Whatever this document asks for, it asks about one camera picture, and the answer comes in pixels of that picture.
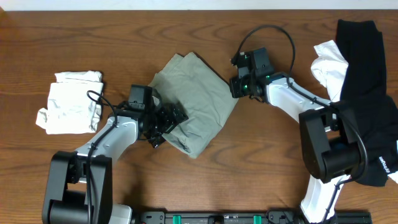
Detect grey-green shorts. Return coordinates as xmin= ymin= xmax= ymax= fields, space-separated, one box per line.
xmin=149 ymin=52 xmax=238 ymax=159

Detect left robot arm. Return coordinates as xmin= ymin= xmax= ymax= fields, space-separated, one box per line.
xmin=42 ymin=103 xmax=188 ymax=223

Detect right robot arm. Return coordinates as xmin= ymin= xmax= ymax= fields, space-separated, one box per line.
xmin=229 ymin=48 xmax=368 ymax=223

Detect white garment on right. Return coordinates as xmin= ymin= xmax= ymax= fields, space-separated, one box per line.
xmin=310 ymin=40 xmax=349 ymax=102

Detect white folded garment on left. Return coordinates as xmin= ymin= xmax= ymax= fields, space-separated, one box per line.
xmin=35 ymin=70 xmax=104 ymax=134

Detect black garment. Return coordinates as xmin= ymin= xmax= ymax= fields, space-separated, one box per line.
xmin=336 ymin=19 xmax=397 ymax=187

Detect right black cable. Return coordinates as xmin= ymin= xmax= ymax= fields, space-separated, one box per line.
xmin=231 ymin=24 xmax=369 ymax=224

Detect black cable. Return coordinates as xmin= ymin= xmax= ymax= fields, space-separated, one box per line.
xmin=231 ymin=24 xmax=369 ymax=224
xmin=85 ymin=90 xmax=131 ymax=224

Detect left black cable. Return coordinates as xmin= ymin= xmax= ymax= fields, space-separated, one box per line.
xmin=85 ymin=90 xmax=131 ymax=224

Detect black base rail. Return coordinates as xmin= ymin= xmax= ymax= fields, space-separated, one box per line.
xmin=131 ymin=210 xmax=373 ymax=224

